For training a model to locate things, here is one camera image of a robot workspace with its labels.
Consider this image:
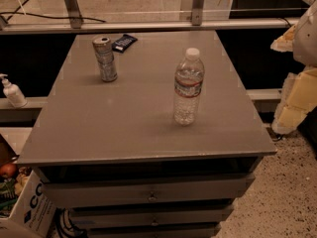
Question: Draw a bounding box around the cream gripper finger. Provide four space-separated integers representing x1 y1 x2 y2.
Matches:
271 66 317 134
270 25 296 53

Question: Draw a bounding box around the clear plastic water bottle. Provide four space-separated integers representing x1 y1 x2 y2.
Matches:
173 48 205 126

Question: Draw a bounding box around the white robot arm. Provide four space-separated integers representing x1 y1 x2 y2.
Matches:
270 1 317 134

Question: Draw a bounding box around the silver redbull can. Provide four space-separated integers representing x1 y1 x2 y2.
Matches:
92 36 118 82

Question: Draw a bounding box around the white pump dispenser bottle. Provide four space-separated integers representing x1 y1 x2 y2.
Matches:
0 73 27 108

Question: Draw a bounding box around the dark blue snack packet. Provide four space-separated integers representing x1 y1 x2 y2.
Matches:
112 34 138 54

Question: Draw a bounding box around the white cardboard box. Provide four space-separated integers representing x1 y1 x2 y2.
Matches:
0 137 55 238

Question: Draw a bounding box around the red apple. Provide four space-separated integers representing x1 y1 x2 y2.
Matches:
0 163 17 179

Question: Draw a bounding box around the metal window frame rail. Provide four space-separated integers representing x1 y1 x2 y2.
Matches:
0 0 317 36

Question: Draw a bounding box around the black cable on floor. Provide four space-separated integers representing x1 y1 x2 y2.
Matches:
0 0 107 24

